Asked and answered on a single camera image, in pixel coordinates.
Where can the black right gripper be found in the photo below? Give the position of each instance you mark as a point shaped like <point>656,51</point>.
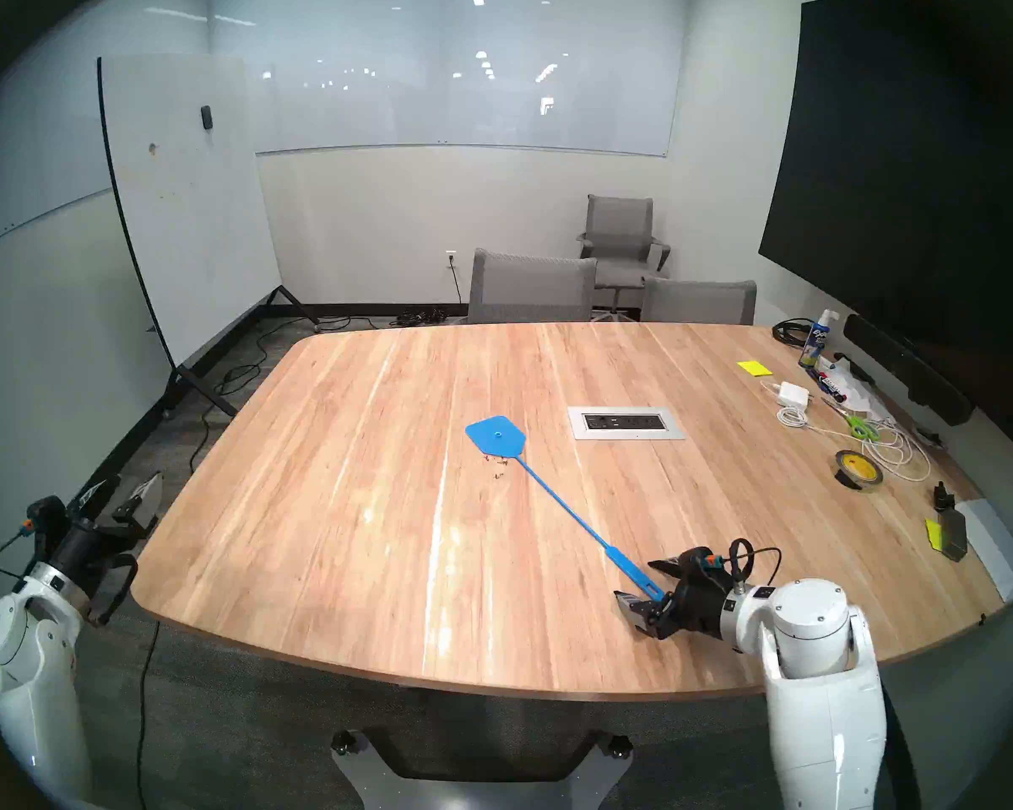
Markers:
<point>696,606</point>

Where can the black soundbar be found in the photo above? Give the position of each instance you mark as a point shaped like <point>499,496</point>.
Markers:
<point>903,368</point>

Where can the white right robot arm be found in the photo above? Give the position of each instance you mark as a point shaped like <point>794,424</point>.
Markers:
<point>819,715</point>

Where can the whiteboard marker pen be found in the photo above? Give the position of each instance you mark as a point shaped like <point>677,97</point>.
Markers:
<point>829,386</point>

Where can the large black wall display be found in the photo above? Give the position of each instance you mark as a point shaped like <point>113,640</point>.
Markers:
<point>903,184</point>

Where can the white paper sheet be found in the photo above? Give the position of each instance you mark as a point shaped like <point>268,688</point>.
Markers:
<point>992,547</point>

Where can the rolling whiteboard on stand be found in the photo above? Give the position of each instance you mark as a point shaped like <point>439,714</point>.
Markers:
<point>186,218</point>

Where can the white power adapter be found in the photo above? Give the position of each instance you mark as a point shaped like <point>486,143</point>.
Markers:
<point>794,395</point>

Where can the silver table power outlet box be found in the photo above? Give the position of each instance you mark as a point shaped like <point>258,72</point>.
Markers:
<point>625,423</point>

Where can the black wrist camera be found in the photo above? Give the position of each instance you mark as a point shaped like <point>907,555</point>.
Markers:
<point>696,559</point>
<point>46,513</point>

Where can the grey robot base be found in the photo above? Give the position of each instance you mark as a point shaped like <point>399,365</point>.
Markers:
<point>481,796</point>

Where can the white crumpled cloth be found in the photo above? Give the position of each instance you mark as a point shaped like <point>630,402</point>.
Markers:
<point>861,399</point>

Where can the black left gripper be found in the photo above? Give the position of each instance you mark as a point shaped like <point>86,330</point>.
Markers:
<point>80,547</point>

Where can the grey office chair with armrests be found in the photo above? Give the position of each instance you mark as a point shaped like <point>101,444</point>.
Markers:
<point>618,226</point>

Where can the black yellow tape roll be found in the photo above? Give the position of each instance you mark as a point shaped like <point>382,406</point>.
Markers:
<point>871,477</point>

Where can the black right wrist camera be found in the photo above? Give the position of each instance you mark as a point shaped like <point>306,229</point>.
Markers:
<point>696,559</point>

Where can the grey mesh office chair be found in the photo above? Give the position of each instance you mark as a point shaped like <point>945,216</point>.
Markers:
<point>530,289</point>
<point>699,304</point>

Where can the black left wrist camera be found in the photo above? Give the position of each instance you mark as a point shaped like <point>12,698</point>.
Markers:
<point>46,513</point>

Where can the glass wall board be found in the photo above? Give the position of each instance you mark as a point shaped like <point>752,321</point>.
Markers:
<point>473,99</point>

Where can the yellow sticky note pad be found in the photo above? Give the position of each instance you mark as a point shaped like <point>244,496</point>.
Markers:
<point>754,368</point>

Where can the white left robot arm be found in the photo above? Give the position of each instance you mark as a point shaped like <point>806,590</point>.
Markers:
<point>34,690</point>

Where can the blue plastic fly swatter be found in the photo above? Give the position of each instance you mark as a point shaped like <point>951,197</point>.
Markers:
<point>496,437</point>

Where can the whiteboard cleaner spray bottle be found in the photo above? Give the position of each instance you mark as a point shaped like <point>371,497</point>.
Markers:
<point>813,344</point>

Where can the yellow sticky note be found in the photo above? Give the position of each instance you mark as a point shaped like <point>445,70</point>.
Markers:
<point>933,534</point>

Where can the wall whiteboard with writing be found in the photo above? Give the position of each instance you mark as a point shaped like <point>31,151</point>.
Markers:
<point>17,167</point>

